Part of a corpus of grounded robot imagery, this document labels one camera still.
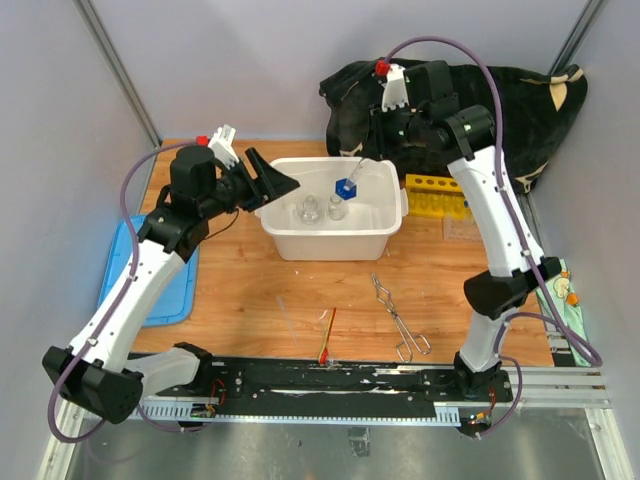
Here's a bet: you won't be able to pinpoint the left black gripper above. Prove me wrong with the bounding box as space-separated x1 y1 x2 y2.
200 147 300 219

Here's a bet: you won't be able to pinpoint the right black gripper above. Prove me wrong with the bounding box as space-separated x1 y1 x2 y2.
362 99 429 162

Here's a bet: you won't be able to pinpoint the glass conical flask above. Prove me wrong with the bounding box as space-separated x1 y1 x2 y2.
298 195 322 225

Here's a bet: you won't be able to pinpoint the white plastic bin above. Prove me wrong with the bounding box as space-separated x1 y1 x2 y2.
256 157 408 261

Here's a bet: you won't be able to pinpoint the small glass beaker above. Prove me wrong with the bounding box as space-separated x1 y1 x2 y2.
328 194 348 221

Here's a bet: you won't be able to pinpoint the yellow test tube rack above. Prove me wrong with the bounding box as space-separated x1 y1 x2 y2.
405 174 472 219

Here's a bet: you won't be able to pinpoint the clear plastic tube rack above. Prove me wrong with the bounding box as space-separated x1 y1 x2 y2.
442 215 482 243

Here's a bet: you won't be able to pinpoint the blue plastic lid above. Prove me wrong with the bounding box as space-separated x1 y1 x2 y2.
97 214 200 328

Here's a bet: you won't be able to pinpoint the metal crucible tongs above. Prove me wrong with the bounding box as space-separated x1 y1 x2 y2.
371 273 432 364

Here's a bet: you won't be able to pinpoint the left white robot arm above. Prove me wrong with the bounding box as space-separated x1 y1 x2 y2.
42 143 300 424

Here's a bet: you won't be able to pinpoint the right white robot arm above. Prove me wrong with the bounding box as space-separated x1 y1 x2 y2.
370 60 560 400

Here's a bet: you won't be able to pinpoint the black floral blanket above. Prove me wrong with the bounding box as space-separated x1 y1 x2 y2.
319 61 588 195

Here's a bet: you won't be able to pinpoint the clear plastic pipette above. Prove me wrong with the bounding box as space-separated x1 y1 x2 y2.
277 296 299 348

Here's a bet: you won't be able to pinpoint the green cartoon cloth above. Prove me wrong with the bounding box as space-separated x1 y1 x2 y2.
535 259 591 367

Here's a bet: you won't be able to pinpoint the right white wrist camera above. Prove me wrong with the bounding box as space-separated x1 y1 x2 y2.
375 60 409 112

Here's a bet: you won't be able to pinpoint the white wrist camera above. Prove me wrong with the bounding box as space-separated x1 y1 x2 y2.
375 60 409 112
208 124 240 169

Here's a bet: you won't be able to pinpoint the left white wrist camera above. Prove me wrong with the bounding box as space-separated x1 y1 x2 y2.
208 124 240 169

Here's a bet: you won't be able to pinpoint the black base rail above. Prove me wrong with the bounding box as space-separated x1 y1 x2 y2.
144 357 513 422

